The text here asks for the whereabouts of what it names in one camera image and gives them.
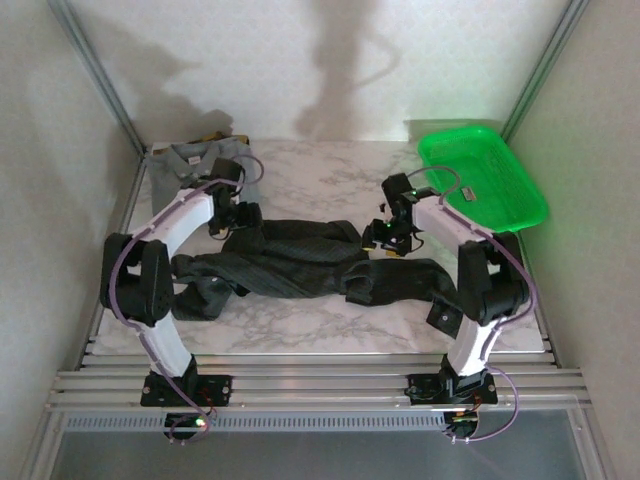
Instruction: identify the dark pinstripe long sleeve shirt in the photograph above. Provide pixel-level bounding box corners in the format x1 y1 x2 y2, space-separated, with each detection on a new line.
169 218 474 346

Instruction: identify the grey long sleeve shirt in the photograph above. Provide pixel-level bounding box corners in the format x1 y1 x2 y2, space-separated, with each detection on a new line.
144 138 264 221

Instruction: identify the green plastic basket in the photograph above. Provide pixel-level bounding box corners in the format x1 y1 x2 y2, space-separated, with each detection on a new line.
417 124 551 235

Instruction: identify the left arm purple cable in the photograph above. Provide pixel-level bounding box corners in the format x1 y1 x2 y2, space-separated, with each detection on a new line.
110 154 265 445

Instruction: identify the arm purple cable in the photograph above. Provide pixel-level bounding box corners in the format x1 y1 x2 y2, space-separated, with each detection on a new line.
110 154 265 445
407 165 539 444

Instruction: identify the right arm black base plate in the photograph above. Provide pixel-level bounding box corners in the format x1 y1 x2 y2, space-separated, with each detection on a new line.
405 372 497 405

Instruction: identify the aluminium rail frame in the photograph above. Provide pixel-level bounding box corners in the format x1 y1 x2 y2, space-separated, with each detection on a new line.
42 337 596 415

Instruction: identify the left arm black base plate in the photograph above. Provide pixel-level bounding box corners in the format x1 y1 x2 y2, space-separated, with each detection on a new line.
140 373 234 407

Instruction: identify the grey slotted cable duct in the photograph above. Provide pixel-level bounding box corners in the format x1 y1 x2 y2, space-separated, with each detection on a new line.
62 412 451 432

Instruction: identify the aluminium frame post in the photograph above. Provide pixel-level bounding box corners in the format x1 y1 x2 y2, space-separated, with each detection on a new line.
47 0 150 157
499 0 592 144

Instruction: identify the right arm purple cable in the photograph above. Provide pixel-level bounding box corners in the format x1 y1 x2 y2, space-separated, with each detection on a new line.
407 165 539 444

